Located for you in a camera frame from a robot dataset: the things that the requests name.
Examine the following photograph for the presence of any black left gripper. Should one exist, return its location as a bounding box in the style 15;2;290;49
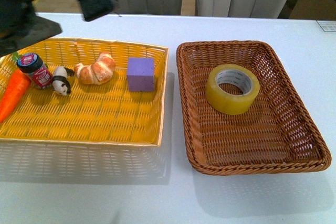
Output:
1;0;118;57

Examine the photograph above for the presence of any yellow clear tape roll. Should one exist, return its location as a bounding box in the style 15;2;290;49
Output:
205;64;260;115

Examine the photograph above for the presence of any yellow wicker basket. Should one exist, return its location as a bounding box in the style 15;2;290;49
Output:
1;37;169;146

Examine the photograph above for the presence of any brown wicker basket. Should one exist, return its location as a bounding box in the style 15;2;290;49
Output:
176;40;332;175

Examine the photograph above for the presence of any small black-lidded jar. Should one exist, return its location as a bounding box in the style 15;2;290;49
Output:
16;52;52;89

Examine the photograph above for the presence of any orange toy carrot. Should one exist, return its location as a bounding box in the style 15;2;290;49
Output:
1;68;31;123

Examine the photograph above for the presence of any toy panda figure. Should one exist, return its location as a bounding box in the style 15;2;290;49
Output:
52;66;75;96

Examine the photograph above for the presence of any croissant bread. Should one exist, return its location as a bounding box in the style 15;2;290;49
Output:
74;52;116;85

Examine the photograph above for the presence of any purple foam block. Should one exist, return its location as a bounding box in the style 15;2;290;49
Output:
127;57;155;92

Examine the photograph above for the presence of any table label sticker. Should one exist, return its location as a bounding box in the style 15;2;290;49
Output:
317;20;336;32

